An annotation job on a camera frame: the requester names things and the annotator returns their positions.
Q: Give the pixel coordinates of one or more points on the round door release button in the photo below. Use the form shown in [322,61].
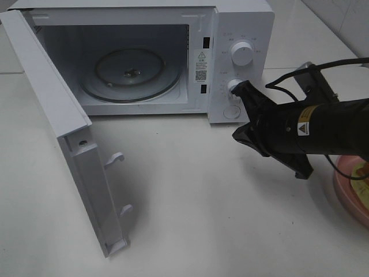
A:
[232,112]

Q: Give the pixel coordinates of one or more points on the white microwave door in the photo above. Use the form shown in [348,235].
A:
[71,126]

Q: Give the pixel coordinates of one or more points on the upper white power knob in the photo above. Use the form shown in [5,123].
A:
[242,53]

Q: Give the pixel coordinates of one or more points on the glass microwave turntable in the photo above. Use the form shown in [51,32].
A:
[131,75]

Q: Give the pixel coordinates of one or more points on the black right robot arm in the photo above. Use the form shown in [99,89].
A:
[339,128]

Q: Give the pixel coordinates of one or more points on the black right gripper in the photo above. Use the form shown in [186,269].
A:
[270,130]

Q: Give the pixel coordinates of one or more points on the white warning label sticker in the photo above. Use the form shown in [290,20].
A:
[200,65]

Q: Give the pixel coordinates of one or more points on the pink round plate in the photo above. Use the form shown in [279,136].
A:
[344,191]

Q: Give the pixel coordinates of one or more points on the lower white timer knob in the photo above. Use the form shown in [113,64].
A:
[230,86]

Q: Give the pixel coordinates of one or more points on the white microwave oven body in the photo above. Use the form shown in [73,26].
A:
[75,34]

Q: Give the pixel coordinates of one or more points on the white adjacent table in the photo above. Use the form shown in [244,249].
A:
[299,36]

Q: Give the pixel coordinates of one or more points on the toy sandwich with lettuce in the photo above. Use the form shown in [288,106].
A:
[360,187]

